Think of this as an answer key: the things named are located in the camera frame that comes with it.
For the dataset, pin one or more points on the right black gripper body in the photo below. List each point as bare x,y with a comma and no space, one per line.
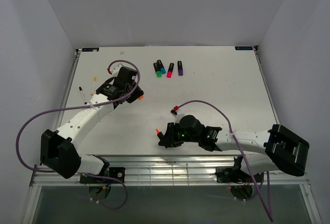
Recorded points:
178,136

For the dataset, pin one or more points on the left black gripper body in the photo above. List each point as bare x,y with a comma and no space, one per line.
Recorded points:
137,92

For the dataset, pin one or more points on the yellow cap white marker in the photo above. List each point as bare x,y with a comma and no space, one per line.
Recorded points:
93,86

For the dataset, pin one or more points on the orange black highlighter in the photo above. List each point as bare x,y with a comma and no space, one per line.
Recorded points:
159,134

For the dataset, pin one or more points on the green cap black highlighter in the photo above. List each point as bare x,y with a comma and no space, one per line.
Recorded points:
157,70

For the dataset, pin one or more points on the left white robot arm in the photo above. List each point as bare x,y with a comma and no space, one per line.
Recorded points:
59,148

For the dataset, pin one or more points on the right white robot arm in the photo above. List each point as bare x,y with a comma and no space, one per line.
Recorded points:
276,149

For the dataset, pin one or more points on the blue cap black highlighter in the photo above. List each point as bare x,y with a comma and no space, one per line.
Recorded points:
161,67

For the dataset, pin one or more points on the black cap white marker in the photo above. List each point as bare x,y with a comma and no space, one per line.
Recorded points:
82,95

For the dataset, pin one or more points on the pink cap black highlighter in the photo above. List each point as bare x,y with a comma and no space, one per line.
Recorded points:
170,70

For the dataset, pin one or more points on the left blue corner label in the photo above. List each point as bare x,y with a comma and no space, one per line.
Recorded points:
90,49

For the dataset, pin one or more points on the blue corner label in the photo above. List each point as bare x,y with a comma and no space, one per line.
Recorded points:
90,49
243,48

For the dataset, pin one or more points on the purple cap black highlighter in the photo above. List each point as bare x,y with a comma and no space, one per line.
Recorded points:
180,68

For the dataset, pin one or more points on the right blue corner label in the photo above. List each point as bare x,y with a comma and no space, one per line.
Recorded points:
243,48

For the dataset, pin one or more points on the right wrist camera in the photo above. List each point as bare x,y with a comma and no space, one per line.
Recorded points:
175,113

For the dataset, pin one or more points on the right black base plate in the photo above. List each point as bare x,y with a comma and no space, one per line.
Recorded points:
229,175

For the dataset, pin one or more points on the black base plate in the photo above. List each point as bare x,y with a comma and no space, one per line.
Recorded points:
112,172
229,175

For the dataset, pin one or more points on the aluminium frame rail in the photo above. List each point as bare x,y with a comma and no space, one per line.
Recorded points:
166,171

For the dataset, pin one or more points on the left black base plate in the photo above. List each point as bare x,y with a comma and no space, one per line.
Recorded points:
112,172

